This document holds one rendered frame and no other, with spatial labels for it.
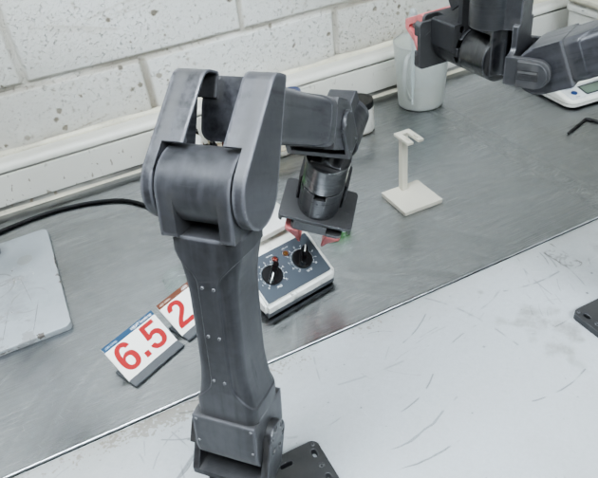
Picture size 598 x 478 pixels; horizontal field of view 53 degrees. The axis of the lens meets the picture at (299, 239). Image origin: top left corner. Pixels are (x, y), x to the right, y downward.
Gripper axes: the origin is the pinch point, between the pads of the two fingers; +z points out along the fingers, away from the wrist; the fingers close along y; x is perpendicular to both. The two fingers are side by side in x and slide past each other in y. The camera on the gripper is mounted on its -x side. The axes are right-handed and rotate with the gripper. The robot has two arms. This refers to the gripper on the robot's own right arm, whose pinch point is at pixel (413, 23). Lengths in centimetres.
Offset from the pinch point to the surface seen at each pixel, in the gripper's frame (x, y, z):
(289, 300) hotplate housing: 30.3, 31.4, -14.5
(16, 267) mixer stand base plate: 31, 69, 19
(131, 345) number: 29, 55, -12
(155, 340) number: 30, 51, -12
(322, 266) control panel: 28.7, 24.3, -11.9
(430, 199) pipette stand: 31.4, -2.1, -2.7
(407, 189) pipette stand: 31.4, -0.7, 2.5
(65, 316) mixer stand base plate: 31, 63, 2
